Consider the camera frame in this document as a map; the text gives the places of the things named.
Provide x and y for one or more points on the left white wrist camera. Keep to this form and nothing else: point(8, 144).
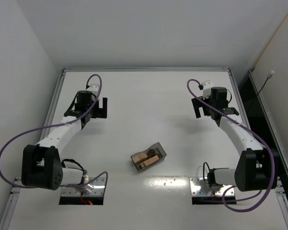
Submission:
point(94, 88)

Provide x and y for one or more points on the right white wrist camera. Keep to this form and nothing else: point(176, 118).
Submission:
point(207, 85)

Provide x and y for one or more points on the metal base plate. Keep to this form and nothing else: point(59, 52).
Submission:
point(95, 189)
point(200, 189)

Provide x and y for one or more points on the grey translucent plastic bin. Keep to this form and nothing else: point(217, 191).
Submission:
point(159, 149)

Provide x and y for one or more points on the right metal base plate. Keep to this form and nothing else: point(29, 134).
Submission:
point(200, 189)

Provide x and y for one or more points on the small light wood cube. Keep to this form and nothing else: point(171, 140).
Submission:
point(135, 159)

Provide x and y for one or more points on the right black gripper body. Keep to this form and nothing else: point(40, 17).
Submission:
point(200, 103)

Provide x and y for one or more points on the black wall cable white plug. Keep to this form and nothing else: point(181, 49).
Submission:
point(268, 77)

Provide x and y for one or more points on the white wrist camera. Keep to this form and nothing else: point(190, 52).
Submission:
point(94, 88)
point(207, 85)

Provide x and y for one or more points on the dark wood arch block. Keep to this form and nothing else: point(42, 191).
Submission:
point(152, 153)

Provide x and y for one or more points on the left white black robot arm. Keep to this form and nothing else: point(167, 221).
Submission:
point(41, 165)

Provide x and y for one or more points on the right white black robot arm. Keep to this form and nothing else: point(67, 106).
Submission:
point(256, 162)

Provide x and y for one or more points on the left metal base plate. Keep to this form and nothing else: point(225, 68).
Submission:
point(95, 189)

